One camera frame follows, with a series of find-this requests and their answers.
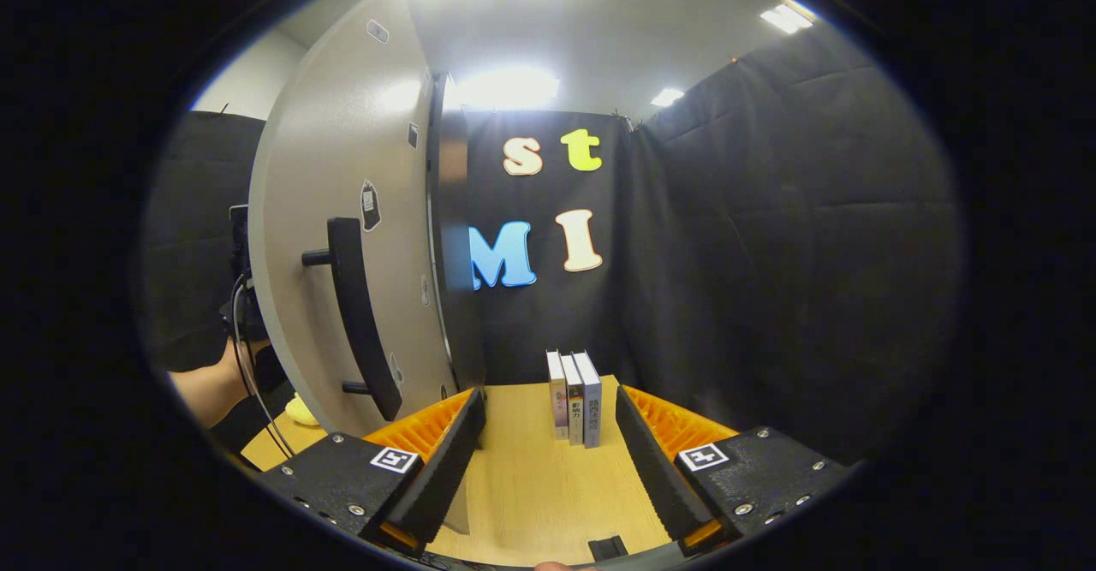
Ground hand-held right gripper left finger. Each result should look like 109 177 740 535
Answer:
278 387 487 555

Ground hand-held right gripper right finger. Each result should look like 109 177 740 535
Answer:
615 384 857 555

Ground black door handle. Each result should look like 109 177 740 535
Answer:
301 217 403 422

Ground grey cabinet door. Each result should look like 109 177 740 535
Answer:
248 0 474 535

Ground pale blue book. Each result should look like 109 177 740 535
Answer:
572 351 603 449

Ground grey book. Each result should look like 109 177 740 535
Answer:
561 354 585 446

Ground black backdrop cloth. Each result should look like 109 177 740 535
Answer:
141 19 964 469

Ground black cable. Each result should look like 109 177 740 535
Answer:
229 271 297 461

